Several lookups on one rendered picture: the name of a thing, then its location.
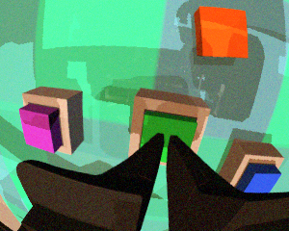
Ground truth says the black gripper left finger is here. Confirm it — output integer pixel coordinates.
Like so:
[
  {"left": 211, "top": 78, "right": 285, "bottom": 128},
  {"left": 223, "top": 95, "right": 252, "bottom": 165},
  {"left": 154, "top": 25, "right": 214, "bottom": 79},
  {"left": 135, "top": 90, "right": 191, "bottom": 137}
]
[{"left": 16, "top": 134, "right": 165, "bottom": 231}]

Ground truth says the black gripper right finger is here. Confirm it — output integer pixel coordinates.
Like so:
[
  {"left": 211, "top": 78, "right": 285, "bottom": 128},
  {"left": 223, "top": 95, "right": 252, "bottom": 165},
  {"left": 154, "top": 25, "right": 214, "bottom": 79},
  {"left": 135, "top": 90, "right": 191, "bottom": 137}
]
[{"left": 165, "top": 135, "right": 289, "bottom": 231}]

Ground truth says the green button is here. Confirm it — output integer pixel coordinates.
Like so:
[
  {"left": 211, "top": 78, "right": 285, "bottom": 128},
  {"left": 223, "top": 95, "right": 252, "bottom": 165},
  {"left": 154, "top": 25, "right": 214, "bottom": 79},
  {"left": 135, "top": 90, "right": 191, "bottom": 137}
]
[{"left": 129, "top": 88, "right": 210, "bottom": 165}]

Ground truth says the orange block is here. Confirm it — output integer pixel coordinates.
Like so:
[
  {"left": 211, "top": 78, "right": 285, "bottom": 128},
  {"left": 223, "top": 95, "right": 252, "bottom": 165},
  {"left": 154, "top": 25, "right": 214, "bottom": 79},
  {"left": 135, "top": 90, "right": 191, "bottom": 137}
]
[{"left": 194, "top": 7, "right": 249, "bottom": 59}]

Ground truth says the magenta push button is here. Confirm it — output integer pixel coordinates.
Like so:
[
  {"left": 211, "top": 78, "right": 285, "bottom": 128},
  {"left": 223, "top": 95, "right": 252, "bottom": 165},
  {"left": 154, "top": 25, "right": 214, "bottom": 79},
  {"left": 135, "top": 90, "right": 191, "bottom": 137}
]
[{"left": 18, "top": 86, "right": 84, "bottom": 155}]

